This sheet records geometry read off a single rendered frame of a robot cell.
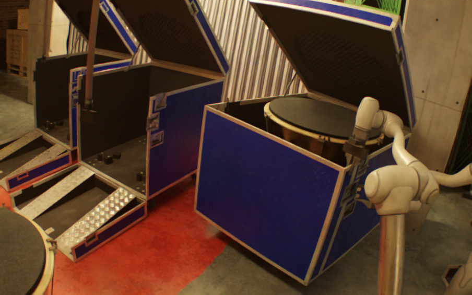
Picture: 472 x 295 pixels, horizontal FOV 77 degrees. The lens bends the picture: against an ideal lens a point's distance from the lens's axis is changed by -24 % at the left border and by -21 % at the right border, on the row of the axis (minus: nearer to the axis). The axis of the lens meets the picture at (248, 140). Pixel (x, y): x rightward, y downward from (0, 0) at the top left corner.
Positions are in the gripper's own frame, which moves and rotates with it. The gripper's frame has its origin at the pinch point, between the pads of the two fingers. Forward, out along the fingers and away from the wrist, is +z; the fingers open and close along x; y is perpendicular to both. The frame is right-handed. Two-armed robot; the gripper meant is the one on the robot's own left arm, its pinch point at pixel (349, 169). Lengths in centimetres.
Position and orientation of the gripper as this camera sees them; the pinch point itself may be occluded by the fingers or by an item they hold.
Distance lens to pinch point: 188.5
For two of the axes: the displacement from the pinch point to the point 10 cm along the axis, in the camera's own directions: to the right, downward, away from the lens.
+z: -2.7, 9.4, 2.3
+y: 6.4, 0.0, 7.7
